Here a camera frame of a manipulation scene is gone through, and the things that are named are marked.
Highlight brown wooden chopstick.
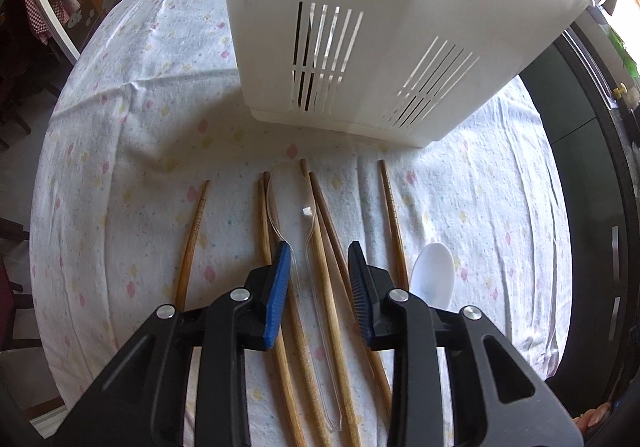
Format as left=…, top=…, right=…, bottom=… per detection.
left=299, top=158, right=363, bottom=447
left=308, top=171, right=393, bottom=415
left=263, top=171, right=333, bottom=447
left=377, top=159, right=410, bottom=290
left=257, top=178, right=307, bottom=447
left=173, top=179, right=211, bottom=313

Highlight person's right hand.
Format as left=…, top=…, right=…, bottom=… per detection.
left=574, top=404, right=613, bottom=435

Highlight dark green sink cabinets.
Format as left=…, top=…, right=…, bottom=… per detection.
left=520, top=22, right=640, bottom=408

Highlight clear plastic spoon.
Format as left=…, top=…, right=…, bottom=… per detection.
left=302, top=207, right=346, bottom=445
left=266, top=176, right=303, bottom=293

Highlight white plastic spoon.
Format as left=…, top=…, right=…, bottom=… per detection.
left=409, top=243, right=456, bottom=313

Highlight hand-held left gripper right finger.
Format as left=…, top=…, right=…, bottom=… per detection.
left=347, top=241, right=586, bottom=447

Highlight dark wooden dining chairs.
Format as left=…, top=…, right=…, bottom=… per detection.
left=0, top=42, right=66, bottom=148

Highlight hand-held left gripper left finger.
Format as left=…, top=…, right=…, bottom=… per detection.
left=52, top=241, right=292, bottom=447

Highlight floral white tablecloth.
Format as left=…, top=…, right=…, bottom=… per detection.
left=29, top=0, right=573, bottom=447

